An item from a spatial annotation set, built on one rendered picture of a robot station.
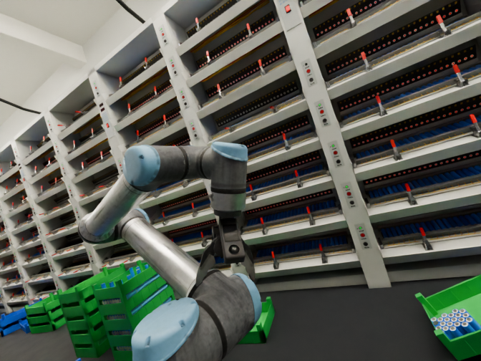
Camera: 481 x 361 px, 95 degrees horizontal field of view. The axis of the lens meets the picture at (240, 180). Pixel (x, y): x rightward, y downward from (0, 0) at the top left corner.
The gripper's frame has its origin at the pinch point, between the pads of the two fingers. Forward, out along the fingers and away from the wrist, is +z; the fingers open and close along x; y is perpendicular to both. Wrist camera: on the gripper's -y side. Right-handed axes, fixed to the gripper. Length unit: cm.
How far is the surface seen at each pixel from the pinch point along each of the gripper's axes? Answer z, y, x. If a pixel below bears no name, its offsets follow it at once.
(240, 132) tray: -47, 68, -16
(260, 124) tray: -50, 62, -26
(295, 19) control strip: -98, 50, -37
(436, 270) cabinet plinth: 12, 18, -95
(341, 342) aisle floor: 32, 10, -44
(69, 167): -17, 166, 115
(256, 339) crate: 43, 27, -18
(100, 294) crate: 38, 61, 53
